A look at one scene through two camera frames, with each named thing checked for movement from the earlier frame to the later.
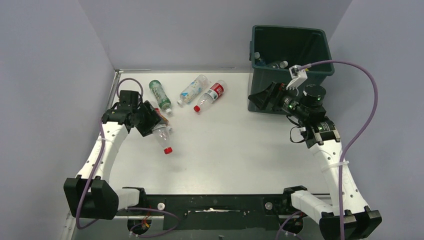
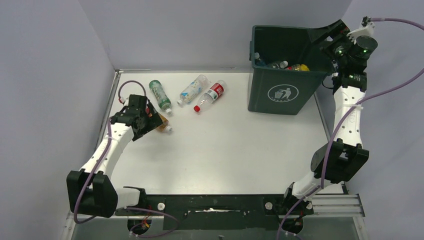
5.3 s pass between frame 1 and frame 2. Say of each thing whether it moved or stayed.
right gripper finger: moved
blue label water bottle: stayed
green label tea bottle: stayed
